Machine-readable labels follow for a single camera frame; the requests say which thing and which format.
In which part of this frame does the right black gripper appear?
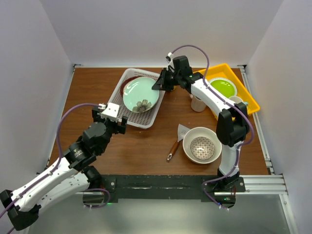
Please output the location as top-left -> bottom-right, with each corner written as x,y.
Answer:
153,67 -> 181,91

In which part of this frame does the mint green flower plate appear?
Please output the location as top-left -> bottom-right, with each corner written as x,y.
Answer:
122,77 -> 160,113

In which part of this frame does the white perforated plastic basket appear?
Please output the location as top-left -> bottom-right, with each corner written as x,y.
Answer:
108,68 -> 165,129

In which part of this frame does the dark red rimmed plate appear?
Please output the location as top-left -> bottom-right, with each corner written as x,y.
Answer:
120,76 -> 139,97

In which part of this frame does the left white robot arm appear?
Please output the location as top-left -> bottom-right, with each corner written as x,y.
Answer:
0,103 -> 127,231

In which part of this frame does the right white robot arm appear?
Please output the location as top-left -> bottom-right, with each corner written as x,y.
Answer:
152,53 -> 253,192

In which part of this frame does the pink mug purple interior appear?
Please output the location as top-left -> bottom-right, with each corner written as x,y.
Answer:
190,95 -> 206,112

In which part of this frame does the green plate white rim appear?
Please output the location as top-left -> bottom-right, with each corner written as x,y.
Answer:
209,77 -> 237,98

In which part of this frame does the yellow plastic tray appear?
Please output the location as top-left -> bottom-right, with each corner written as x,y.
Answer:
206,63 -> 260,116

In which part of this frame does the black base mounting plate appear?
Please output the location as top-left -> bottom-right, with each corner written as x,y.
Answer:
72,174 -> 246,212

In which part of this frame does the white bowl patterned inside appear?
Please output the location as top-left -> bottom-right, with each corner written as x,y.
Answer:
182,127 -> 222,165

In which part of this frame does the light blue mug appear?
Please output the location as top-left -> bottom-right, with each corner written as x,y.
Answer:
229,96 -> 249,106

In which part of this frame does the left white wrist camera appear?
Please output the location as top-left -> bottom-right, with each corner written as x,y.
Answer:
98,102 -> 120,122

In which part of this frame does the wooden handle metal scraper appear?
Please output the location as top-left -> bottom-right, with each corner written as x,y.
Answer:
166,124 -> 190,162

